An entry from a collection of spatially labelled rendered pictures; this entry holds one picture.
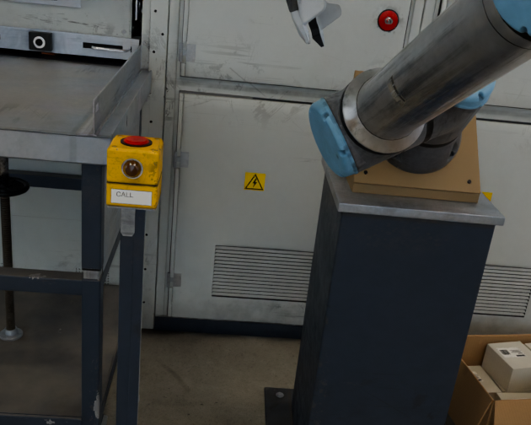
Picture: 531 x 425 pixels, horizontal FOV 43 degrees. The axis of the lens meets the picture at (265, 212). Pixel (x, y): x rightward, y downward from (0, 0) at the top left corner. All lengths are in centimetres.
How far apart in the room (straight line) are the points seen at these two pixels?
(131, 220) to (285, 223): 100
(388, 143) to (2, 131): 70
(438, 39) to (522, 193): 137
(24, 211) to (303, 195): 85
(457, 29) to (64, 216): 153
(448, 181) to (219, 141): 76
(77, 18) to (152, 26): 22
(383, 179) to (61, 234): 110
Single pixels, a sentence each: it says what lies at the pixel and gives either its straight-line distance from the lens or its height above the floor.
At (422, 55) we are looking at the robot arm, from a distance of 91.
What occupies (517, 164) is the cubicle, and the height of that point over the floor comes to 67.
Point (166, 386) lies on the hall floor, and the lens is 202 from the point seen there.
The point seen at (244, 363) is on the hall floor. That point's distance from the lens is 213.
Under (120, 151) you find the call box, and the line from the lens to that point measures 105.
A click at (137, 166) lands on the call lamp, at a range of 105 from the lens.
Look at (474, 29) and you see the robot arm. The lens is 80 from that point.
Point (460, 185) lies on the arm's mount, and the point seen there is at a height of 78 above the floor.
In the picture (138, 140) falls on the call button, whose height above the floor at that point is 91.
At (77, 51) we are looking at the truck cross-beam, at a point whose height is 88.
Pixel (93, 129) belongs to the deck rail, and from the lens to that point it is 130.
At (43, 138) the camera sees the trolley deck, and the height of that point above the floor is 83.
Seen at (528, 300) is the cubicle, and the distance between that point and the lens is 239.
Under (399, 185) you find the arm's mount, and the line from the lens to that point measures 142.
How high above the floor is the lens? 122
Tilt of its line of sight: 22 degrees down
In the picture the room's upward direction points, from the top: 6 degrees clockwise
